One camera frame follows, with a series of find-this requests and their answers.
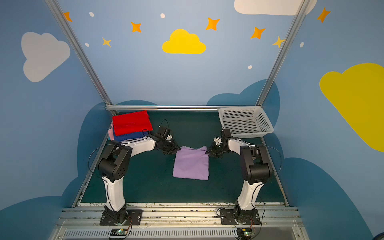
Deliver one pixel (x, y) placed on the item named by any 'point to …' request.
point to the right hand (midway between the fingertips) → (208, 151)
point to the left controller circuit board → (118, 232)
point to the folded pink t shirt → (111, 132)
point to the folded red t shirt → (131, 123)
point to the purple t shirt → (191, 162)
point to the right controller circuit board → (244, 233)
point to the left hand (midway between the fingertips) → (182, 149)
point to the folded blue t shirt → (133, 136)
